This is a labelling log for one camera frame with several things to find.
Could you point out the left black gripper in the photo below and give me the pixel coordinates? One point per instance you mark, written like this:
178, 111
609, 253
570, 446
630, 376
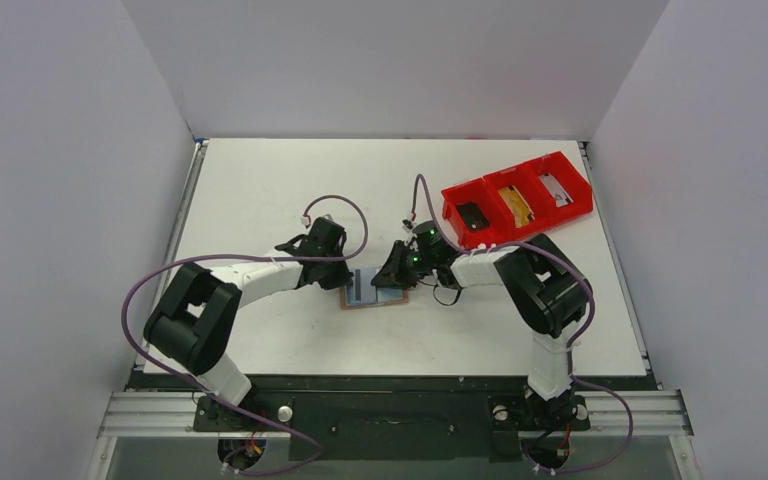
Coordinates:
341, 279

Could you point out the white card in bin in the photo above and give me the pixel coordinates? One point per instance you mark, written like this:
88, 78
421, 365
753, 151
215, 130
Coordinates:
559, 194

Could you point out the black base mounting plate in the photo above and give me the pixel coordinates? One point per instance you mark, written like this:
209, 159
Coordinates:
415, 418

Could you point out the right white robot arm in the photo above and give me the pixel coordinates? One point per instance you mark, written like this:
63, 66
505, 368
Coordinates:
549, 294

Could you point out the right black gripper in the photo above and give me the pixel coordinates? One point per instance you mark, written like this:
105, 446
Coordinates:
398, 263

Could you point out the black card in bin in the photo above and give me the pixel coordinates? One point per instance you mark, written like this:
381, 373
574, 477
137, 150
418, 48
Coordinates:
473, 216

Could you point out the red three-compartment bin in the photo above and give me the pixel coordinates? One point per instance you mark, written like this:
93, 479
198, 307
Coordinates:
525, 177

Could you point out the yellow card in bin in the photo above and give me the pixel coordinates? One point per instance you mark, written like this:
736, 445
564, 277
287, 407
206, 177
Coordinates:
517, 204

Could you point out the aluminium frame rail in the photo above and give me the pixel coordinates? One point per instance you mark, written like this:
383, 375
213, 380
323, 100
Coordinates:
173, 415

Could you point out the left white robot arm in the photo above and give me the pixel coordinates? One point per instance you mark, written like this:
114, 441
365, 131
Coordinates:
193, 320

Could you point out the brown leather card holder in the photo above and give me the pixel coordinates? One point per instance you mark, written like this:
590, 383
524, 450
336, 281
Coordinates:
361, 293

